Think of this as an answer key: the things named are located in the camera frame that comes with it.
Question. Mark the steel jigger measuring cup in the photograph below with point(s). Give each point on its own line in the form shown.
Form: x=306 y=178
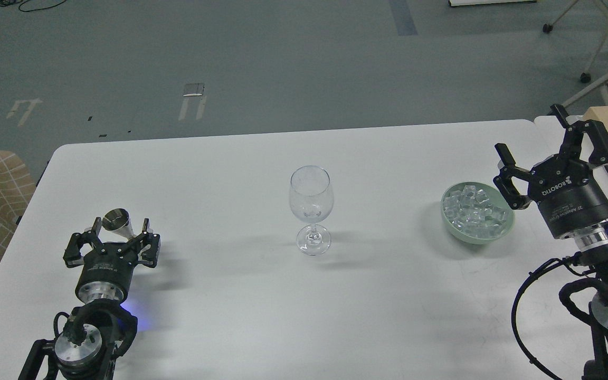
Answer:
x=118 y=221

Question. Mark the green bowl of ice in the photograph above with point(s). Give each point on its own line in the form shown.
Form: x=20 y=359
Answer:
x=476 y=213

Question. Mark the clear wine glass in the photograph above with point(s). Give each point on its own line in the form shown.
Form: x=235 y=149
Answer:
x=311 y=199

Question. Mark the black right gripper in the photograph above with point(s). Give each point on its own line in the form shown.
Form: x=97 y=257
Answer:
x=573 y=198

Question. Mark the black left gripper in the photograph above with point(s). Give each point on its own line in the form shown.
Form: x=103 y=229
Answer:
x=108 y=268

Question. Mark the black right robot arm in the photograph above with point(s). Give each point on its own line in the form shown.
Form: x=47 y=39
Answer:
x=587 y=297

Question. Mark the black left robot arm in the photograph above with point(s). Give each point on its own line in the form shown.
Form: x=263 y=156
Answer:
x=101 y=330

